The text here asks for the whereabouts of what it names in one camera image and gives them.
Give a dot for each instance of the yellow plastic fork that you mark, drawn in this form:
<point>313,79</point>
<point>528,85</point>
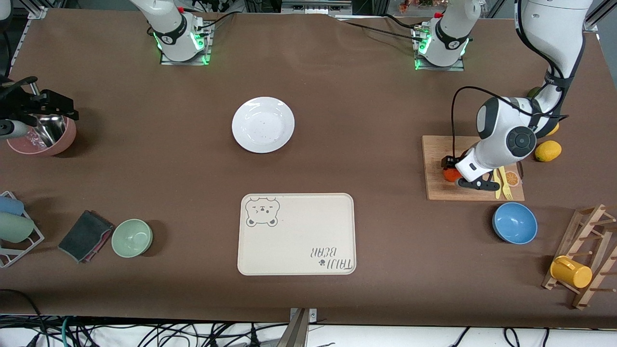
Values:
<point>505,184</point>

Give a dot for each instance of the grey camera mount pole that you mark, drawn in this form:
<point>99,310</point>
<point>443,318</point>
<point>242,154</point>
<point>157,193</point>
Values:
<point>295,335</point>

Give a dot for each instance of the blue bowl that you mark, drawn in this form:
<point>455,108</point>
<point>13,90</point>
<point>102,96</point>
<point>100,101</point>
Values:
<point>515,224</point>

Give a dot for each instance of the wooden cup rack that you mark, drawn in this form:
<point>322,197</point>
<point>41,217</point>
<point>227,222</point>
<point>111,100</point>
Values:
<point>582,300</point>

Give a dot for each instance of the metal table clamp bracket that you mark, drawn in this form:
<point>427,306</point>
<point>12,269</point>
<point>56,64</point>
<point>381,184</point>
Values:
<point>312,315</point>

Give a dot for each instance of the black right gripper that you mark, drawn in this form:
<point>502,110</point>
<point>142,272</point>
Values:
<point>19,105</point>

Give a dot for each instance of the pale green cup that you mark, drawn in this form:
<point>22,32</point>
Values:
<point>14,227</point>

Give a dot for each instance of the white round plate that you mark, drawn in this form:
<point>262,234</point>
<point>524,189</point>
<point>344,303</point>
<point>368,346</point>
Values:
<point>263,125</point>

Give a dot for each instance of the light blue cup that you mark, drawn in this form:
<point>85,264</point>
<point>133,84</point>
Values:
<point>9,206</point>

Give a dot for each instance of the aluminium frame bracket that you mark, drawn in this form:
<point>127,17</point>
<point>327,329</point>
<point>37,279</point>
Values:
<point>38,12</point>

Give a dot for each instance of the brown table cover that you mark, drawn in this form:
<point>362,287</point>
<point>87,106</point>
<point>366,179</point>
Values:
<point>337,96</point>

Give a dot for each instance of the yellow lemon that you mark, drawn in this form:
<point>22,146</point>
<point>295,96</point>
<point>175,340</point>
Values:
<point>555,130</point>
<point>549,151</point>

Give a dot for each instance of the yellow plastic knife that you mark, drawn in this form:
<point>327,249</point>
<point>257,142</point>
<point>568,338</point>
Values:
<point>498,194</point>

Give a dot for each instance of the wooden cutting board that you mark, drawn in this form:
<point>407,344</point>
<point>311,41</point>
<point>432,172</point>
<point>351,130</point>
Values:
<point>436,190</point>

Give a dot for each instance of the aluminium frame profile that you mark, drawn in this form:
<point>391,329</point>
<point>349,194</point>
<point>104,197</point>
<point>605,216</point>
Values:
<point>600,17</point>

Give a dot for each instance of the yellow mug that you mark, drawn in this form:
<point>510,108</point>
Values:
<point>573,274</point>

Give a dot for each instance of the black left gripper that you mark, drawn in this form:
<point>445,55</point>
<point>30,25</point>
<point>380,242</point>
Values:
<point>456,162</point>

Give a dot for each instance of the orange slice sticker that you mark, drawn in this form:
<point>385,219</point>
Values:
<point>514,179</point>

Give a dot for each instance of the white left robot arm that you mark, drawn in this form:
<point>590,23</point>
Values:
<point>503,125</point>

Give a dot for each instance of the green avocado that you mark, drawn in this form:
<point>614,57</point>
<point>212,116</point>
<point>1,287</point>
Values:
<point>533,92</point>

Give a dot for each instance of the pink bowl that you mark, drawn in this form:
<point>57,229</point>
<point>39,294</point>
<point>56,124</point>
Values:
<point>66,140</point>

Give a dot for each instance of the grey metal box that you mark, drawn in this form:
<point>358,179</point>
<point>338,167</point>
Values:
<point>315,7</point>

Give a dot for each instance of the orange mandarin fruit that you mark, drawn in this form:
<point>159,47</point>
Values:
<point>452,175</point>

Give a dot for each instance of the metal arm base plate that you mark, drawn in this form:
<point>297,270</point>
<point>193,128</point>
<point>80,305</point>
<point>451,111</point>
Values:
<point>441,68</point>
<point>185,62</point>

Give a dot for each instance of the metal ladle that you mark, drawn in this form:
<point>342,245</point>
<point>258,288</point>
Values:
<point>48,132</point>

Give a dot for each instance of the pale green bowl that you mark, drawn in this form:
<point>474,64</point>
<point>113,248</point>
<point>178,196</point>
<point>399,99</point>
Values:
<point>131,238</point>

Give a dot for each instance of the dark grey folded cloth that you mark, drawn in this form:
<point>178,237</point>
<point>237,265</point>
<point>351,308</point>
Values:
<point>84,233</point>

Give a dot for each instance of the cream tray with bear print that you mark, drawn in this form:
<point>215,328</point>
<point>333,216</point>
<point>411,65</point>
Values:
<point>308,231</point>

